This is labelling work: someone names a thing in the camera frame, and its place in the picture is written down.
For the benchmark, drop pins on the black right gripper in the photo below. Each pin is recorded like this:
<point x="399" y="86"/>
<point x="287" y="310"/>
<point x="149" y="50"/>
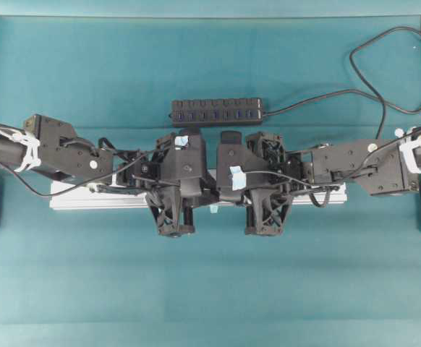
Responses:
<point x="270" y="184"/>

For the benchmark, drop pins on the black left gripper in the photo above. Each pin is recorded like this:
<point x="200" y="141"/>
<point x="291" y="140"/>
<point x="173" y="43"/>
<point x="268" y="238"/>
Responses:
<point x="145" y="171"/>

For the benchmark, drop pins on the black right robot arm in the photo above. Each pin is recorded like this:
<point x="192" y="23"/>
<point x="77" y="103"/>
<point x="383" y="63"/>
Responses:
<point x="381" y="167"/>

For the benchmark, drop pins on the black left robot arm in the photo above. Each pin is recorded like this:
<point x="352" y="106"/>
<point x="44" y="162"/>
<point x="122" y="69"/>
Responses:
<point x="53" y="149"/>

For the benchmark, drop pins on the black USB hub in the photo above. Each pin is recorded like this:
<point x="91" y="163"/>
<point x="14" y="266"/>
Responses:
<point x="216" y="112"/>

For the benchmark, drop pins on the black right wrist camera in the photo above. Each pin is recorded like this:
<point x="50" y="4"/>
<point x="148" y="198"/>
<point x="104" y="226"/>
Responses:
<point x="234" y="163"/>

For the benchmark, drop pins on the aluminium extrusion rail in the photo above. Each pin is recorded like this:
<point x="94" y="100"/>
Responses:
<point x="83" y="199"/>

